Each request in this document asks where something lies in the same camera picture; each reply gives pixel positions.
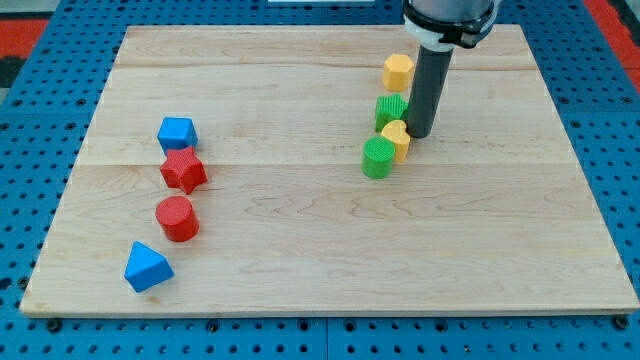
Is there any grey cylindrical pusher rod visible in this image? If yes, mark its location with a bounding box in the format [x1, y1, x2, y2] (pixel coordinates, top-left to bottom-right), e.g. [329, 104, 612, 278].
[406, 47, 453, 138]

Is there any red star block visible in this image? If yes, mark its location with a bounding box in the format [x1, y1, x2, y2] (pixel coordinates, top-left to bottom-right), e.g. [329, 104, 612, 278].
[160, 146, 208, 195]

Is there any yellow heart block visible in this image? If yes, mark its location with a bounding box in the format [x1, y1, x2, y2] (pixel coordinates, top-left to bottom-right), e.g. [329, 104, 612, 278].
[381, 120, 411, 162]

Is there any blue cube block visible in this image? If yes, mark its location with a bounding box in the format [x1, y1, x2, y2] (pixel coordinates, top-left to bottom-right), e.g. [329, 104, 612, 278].
[157, 117, 198, 154]

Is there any red cylinder block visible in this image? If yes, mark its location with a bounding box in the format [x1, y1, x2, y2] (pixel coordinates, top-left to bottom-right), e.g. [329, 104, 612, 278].
[155, 196, 200, 242]

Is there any green cylinder block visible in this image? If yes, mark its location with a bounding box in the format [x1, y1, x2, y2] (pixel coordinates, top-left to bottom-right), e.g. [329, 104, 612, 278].
[361, 136, 395, 179]

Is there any blue triangle block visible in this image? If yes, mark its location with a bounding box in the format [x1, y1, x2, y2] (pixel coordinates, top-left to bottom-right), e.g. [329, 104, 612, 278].
[124, 241, 174, 293]

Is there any yellow hexagon block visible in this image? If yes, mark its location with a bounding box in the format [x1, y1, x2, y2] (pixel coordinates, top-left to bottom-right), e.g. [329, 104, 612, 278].
[382, 54, 415, 92]

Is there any green star block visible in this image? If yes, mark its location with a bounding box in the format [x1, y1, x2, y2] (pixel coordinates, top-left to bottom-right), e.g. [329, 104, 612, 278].
[375, 94, 408, 132]

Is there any light wooden board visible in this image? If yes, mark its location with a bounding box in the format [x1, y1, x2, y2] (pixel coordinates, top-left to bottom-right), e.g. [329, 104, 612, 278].
[20, 25, 639, 318]

